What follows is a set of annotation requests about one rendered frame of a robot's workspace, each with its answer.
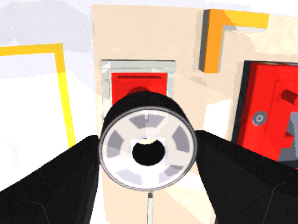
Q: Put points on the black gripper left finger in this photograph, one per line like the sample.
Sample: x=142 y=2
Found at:
x=62 y=191

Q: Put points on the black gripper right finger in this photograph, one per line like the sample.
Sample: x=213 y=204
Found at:
x=245 y=187

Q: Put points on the yellow rectangular outline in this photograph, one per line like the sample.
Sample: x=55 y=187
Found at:
x=33 y=49

